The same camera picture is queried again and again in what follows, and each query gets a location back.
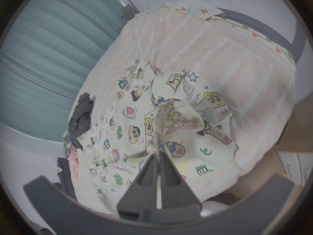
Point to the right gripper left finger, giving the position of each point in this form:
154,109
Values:
146,197

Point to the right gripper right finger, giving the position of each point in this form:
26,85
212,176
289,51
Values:
181,197

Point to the white printed pyjama top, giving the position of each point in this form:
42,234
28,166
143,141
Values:
137,131

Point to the pile of clothes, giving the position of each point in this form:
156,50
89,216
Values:
66,141

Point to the pink garment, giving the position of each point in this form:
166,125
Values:
73,163

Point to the black shirt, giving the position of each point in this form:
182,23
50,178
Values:
80,121

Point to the dark grey garment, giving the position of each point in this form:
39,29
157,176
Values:
84,97

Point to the white chest of drawers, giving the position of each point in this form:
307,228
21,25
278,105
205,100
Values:
295,165

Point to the bed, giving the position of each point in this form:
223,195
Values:
220,70

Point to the blue-green curtain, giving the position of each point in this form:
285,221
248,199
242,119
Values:
36,111
61,33

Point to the grey bedside table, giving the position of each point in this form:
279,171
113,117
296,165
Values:
127,12

